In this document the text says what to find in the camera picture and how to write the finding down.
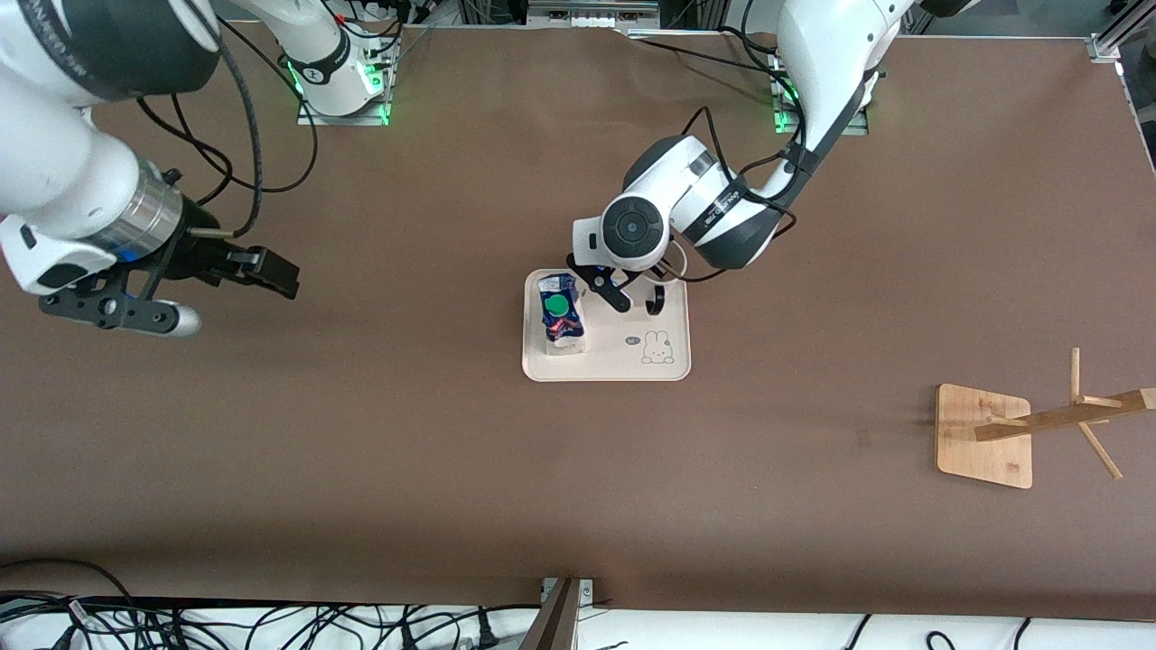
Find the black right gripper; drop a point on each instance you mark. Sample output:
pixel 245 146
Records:
pixel 200 253

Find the aluminium corner bracket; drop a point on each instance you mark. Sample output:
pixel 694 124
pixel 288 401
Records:
pixel 1115 36

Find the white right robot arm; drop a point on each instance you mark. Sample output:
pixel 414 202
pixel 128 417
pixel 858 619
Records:
pixel 54 153

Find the white tray with bunny drawing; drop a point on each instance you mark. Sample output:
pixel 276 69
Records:
pixel 614 361

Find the wooden mug rack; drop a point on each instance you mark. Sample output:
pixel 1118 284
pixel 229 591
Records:
pixel 980 442

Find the blue white milk carton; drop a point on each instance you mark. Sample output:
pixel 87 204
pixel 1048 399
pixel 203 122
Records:
pixel 562 311

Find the aluminium frame profile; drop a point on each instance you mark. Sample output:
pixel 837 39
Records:
pixel 555 623
pixel 591 11

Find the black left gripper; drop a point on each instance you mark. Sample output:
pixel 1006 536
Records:
pixel 657 268

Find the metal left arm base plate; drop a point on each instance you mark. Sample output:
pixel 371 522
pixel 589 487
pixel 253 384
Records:
pixel 858 122

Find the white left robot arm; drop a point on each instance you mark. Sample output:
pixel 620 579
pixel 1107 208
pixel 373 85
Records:
pixel 813 54

